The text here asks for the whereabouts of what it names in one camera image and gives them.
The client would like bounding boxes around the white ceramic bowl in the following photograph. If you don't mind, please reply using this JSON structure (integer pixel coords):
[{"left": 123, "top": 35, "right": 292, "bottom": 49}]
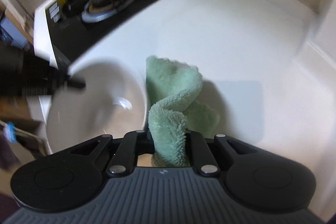
[{"left": 46, "top": 62, "right": 148, "bottom": 153}]

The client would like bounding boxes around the black glass gas stove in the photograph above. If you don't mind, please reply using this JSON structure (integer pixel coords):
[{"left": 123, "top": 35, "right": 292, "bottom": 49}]
[{"left": 46, "top": 0, "right": 159, "bottom": 68}]

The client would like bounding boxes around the green microfiber cloth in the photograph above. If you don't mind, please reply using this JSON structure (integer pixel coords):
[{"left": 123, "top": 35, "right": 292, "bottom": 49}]
[{"left": 146, "top": 56, "right": 220, "bottom": 167}]

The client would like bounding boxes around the round gas burner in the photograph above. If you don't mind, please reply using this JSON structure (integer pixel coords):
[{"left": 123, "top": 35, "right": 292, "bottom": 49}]
[{"left": 81, "top": 0, "right": 135, "bottom": 23}]

